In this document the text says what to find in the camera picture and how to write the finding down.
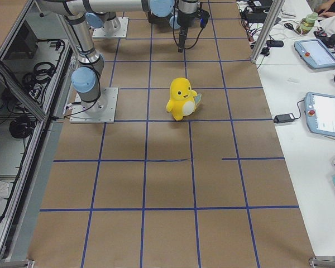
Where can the black power adapter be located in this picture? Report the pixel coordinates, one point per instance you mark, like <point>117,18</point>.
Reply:
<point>284,118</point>

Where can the far blue teach pendant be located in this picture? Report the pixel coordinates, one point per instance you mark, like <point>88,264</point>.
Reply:
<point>315,53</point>

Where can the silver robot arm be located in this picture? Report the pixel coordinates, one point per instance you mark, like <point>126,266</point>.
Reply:
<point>96,20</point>
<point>73,18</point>

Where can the blue teach pendant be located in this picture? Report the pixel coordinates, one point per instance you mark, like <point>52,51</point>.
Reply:
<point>320,113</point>
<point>315,53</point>

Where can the aluminium frame post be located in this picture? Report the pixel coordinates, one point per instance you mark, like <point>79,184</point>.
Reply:
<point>267,27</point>

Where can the green drink bottle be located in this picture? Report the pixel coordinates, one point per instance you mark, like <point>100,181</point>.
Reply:
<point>306,24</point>

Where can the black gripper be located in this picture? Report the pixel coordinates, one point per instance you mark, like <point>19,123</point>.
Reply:
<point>183,20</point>

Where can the yellow dinosaur plush toy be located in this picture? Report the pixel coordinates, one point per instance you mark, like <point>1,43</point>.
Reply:
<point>183,99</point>

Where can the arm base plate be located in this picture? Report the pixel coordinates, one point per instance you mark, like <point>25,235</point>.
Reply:
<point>115,28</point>
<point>103,111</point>

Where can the near blue teach pendant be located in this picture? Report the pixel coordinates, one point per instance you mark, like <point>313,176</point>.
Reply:
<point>320,113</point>

